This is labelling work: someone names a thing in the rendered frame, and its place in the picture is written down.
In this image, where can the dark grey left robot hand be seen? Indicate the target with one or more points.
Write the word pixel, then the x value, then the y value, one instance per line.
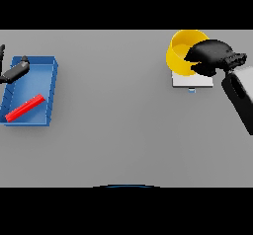
pixel 16 71

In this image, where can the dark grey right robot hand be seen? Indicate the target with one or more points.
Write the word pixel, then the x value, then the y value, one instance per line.
pixel 210 54

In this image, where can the yellow bowl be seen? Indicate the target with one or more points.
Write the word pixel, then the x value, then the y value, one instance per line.
pixel 176 56

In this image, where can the pale square measuring scale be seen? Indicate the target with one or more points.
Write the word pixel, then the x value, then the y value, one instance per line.
pixel 189 81

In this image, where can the red beaker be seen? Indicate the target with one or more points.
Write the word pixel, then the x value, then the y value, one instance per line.
pixel 24 108

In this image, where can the blue tray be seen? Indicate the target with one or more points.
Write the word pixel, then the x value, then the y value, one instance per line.
pixel 34 81

